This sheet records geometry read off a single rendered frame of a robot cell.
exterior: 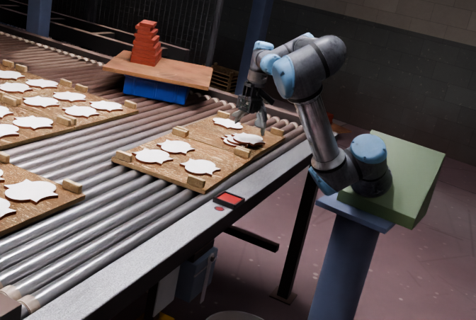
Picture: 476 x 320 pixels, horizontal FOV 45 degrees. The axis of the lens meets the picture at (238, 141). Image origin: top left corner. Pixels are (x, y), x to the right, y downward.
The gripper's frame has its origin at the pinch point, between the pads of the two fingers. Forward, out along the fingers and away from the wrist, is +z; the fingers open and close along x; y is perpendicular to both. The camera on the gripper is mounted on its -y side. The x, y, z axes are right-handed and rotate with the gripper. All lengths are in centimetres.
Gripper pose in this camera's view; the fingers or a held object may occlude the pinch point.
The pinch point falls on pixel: (249, 129)
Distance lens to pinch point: 226.8
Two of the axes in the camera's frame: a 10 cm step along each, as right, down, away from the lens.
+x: 7.1, 3.4, -6.1
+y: -6.7, 1.0, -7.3
